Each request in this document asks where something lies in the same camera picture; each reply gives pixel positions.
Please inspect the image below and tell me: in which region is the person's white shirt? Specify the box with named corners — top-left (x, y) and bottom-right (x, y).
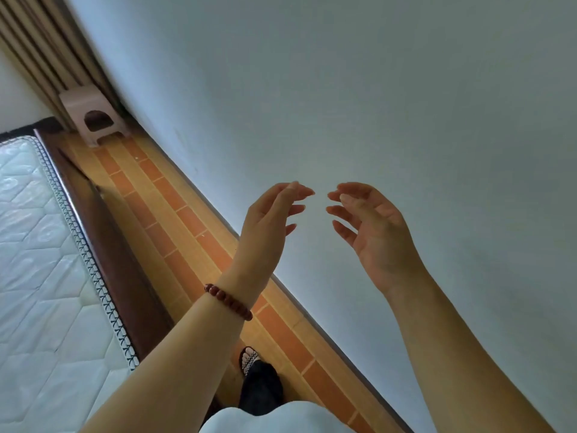
top-left (198, 401), bottom-right (357, 433)

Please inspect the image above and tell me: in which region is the beige plastic stool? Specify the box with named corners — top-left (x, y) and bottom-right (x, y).
top-left (58, 84), bottom-right (129, 149)

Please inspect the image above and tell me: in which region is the person's right forearm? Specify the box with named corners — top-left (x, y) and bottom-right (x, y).
top-left (385, 268), bottom-right (558, 433)

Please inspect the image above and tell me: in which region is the dark wooden bed frame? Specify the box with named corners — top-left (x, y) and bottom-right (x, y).
top-left (35, 117), bottom-right (177, 361)

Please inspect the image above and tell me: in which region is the white quilted mattress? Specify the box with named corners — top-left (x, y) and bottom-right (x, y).
top-left (0, 135), bottom-right (141, 433)

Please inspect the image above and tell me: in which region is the person's dark trouser leg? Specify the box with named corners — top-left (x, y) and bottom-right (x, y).
top-left (237, 359), bottom-right (285, 416)

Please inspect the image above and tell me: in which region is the beige curtain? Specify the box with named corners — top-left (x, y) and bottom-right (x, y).
top-left (0, 0), bottom-right (123, 131)

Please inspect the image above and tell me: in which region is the person's patterned slipper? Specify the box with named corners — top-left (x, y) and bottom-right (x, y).
top-left (237, 346), bottom-right (261, 379)

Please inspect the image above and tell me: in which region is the person's right hand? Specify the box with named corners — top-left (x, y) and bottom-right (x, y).
top-left (325, 182), bottom-right (429, 298)

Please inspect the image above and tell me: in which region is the person's left forearm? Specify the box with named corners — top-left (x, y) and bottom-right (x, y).
top-left (81, 290), bottom-right (253, 433)

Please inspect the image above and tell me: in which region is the person's left hand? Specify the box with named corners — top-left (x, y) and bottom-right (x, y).
top-left (223, 180), bottom-right (316, 308)

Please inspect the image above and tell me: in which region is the red bead bracelet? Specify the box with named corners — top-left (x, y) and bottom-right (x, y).
top-left (203, 283), bottom-right (254, 322)

